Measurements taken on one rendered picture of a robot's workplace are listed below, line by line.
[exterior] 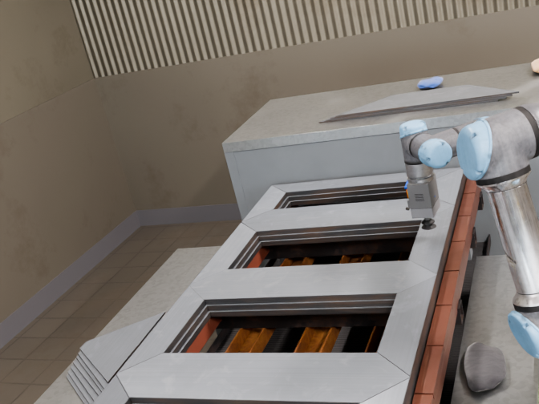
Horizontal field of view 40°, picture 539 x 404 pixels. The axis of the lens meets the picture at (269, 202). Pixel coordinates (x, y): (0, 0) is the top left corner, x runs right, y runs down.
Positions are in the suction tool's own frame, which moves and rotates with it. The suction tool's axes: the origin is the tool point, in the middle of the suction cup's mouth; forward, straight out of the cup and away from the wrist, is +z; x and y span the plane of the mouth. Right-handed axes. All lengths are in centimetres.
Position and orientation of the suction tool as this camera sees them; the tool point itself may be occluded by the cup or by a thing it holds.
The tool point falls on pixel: (428, 226)
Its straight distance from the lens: 220.9
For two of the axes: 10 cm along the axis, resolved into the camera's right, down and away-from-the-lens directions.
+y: -4.1, 4.1, -8.1
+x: 8.8, -0.4, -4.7
